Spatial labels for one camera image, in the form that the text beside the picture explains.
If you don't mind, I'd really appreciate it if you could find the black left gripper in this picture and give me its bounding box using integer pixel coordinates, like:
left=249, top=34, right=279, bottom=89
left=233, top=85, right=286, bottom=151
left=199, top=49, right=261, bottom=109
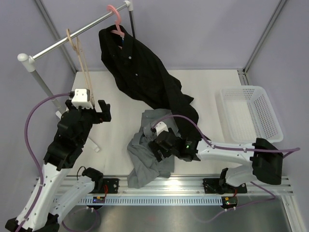
left=67, top=100, right=111, bottom=145

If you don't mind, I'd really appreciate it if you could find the grey shirt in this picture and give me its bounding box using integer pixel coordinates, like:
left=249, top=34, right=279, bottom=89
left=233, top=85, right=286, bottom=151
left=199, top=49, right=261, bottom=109
left=127, top=109, right=175, bottom=189

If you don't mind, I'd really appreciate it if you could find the beige plastic hanger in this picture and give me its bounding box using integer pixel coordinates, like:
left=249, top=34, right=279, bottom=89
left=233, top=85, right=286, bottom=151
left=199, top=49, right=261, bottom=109
left=66, top=29, right=95, bottom=102

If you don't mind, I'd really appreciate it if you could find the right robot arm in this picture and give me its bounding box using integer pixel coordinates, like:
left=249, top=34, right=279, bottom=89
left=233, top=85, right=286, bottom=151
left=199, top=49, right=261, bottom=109
left=148, top=129, right=283, bottom=194

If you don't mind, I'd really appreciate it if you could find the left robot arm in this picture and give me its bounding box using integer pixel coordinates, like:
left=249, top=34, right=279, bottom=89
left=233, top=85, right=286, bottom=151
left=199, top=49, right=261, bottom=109
left=5, top=100, right=111, bottom=232

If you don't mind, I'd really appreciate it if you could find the black shirt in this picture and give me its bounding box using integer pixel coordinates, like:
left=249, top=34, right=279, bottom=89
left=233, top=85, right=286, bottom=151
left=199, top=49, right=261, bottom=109
left=98, top=26, right=199, bottom=139

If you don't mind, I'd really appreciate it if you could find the pink plastic hanger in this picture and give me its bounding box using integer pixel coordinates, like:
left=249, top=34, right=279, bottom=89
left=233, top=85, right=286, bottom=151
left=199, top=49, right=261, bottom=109
left=107, top=5, right=125, bottom=43

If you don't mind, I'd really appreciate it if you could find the white plastic basket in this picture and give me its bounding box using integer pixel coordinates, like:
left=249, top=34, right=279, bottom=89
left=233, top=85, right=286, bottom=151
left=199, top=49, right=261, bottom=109
left=215, top=86, right=283, bottom=144

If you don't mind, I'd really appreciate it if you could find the metal clothes rack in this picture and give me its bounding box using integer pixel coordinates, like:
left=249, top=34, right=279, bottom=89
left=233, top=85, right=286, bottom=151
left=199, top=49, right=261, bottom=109
left=17, top=0, right=136, bottom=153

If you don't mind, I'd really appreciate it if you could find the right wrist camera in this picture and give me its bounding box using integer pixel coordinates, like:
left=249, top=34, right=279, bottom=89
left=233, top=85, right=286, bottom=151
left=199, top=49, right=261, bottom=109
left=151, top=122, right=169, bottom=136

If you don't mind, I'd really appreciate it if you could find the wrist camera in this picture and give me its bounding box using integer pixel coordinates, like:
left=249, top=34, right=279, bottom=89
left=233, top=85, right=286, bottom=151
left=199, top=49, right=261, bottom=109
left=70, top=88, right=95, bottom=109
left=151, top=122, right=169, bottom=136

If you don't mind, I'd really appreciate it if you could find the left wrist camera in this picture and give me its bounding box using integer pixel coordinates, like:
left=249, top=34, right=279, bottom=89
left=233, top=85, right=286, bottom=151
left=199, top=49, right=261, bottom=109
left=70, top=88, right=95, bottom=109

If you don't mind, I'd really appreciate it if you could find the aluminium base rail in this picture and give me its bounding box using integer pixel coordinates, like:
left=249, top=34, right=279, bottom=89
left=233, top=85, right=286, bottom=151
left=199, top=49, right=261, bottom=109
left=36, top=174, right=293, bottom=196

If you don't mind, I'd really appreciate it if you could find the white slotted cable duct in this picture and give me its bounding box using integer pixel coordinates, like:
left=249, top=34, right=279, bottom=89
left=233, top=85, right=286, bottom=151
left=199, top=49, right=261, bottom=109
left=52, top=195, right=223, bottom=205

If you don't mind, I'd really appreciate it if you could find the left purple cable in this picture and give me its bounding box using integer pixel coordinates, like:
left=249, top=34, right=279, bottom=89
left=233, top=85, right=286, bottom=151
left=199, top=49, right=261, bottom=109
left=14, top=93, right=99, bottom=232

